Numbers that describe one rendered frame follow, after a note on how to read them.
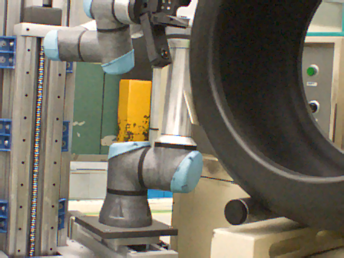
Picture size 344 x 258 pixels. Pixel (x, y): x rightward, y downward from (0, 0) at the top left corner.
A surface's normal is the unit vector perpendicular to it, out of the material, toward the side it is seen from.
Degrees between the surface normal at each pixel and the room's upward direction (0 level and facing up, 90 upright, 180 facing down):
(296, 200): 101
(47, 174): 90
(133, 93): 90
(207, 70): 92
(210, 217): 90
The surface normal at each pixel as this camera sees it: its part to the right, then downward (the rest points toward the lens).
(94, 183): 0.36, 0.07
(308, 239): 0.76, 0.08
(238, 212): -0.65, 0.00
